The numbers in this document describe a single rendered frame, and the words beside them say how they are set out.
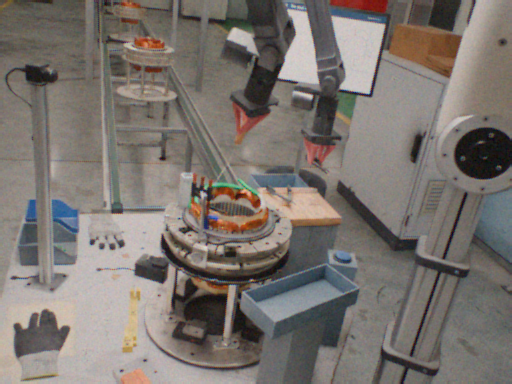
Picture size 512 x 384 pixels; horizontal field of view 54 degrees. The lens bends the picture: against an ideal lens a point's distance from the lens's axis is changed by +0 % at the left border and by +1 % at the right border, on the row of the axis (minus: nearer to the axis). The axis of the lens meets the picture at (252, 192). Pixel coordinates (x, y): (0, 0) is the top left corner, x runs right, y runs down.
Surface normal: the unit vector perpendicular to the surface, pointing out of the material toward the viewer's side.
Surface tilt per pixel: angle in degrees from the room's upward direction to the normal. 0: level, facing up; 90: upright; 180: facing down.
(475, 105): 109
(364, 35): 83
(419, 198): 90
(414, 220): 91
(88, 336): 0
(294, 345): 90
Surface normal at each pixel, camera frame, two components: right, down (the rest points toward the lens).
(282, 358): -0.79, 0.15
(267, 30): -0.33, 0.82
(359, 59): -0.18, 0.27
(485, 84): -0.39, 0.62
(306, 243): 0.31, 0.44
